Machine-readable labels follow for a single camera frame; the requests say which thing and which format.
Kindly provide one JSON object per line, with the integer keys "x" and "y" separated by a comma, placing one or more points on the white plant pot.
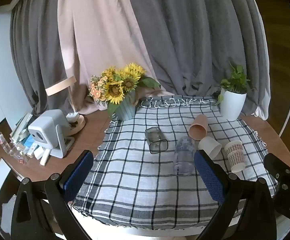
{"x": 231, "y": 105}

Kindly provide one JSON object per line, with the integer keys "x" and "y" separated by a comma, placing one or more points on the grey curtain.
{"x": 197, "y": 35}

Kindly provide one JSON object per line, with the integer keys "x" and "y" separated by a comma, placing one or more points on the orange flower bunch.
{"x": 96, "y": 90}

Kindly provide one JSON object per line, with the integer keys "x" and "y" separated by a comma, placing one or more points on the square dark glass cup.
{"x": 155, "y": 140}

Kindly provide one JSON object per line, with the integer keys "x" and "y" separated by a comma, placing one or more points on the clear plastic bottle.
{"x": 8, "y": 146}

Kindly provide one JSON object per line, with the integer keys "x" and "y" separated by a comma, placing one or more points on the pink curtain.
{"x": 97, "y": 35}

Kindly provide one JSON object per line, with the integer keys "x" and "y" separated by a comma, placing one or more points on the green potted plant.
{"x": 236, "y": 80}

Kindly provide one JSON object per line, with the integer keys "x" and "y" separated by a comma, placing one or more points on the checked tablecloth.
{"x": 135, "y": 182}

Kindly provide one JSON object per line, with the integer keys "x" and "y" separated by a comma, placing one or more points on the white plug adapter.
{"x": 72, "y": 117}

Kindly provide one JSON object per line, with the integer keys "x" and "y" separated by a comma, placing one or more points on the clear plastic cup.
{"x": 184, "y": 156}

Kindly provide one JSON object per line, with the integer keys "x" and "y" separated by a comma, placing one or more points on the patterned paper cup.
{"x": 235, "y": 156}

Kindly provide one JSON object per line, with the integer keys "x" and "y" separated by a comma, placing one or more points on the stack of books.
{"x": 21, "y": 127}

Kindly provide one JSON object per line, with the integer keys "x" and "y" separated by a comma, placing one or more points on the white projector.
{"x": 48, "y": 130}

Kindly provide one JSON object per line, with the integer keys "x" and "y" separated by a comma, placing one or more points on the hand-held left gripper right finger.
{"x": 210, "y": 180}

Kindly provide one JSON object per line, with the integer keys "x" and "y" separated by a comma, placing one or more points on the wooden base table lamp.
{"x": 60, "y": 86}

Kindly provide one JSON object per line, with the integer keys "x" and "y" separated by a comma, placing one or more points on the sunflower bouquet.
{"x": 121, "y": 82}

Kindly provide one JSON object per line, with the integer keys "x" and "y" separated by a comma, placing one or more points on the teal ribbed vase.
{"x": 126, "y": 110}

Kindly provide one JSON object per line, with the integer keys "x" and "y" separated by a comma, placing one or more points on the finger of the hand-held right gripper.
{"x": 277, "y": 166}

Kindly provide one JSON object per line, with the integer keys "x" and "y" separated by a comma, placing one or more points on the blue box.
{"x": 30, "y": 142}

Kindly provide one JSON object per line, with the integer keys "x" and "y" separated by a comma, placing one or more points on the white paper cup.
{"x": 211, "y": 145}

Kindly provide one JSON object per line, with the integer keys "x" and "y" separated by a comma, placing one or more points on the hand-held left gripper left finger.
{"x": 78, "y": 176}

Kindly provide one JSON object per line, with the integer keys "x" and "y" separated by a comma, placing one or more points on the white panel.
{"x": 0, "y": 75}

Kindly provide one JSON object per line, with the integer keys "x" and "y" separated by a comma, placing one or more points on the white remote control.
{"x": 45, "y": 157}

